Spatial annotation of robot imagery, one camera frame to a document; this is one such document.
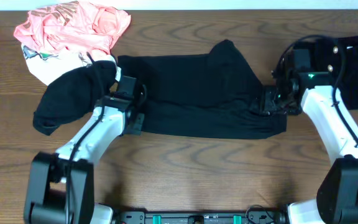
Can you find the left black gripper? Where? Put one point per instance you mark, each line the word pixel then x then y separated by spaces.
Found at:
pixel 136 123

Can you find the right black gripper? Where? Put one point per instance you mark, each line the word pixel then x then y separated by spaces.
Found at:
pixel 267 103

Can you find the black t-shirt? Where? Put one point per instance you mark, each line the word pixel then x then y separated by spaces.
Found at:
pixel 213 95

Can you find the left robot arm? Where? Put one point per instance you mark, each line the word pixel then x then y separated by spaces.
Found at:
pixel 61 185

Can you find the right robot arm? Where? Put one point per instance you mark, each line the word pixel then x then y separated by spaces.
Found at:
pixel 301 88

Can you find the black garment under pile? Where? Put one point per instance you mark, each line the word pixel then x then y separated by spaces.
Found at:
pixel 72 95

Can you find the black cardigan with gold buttons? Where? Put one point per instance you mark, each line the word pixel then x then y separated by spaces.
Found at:
pixel 324 57

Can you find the white printed shirt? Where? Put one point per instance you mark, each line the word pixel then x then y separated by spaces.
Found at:
pixel 48 67

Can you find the pink crumpled shirt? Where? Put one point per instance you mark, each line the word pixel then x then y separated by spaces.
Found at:
pixel 76 26

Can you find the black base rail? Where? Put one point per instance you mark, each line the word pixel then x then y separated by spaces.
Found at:
pixel 255 214

